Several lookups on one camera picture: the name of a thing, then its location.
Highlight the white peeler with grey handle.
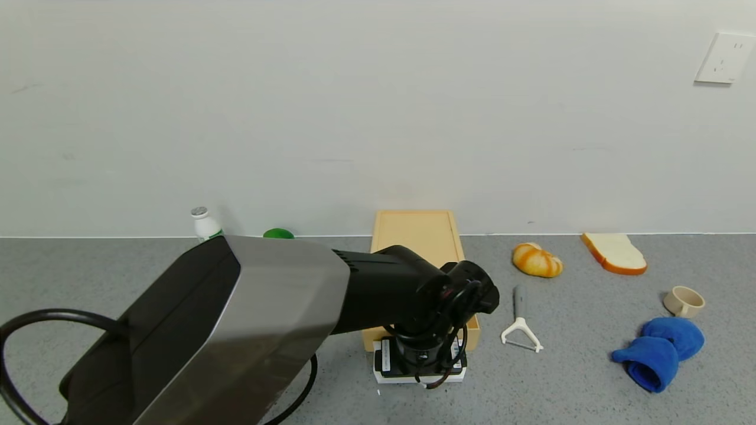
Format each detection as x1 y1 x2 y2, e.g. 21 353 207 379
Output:
500 286 543 353

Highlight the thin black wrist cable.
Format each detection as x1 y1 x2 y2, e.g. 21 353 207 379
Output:
413 282 474 390

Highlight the blue towel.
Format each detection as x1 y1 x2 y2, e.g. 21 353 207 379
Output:
611 316 705 393

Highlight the white drink bottle green label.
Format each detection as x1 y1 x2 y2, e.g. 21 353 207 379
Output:
191 207 224 241

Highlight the white bread slice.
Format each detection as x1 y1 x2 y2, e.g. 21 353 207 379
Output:
580 233 647 276

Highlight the beige cup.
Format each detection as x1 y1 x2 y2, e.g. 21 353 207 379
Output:
663 286 706 318

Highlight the orange striped bread roll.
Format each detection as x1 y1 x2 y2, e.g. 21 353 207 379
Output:
511 242 563 279

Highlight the thick black cable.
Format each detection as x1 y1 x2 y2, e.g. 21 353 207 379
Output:
0 309 318 425

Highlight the white wall socket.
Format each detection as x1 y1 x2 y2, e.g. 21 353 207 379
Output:
695 32 756 85

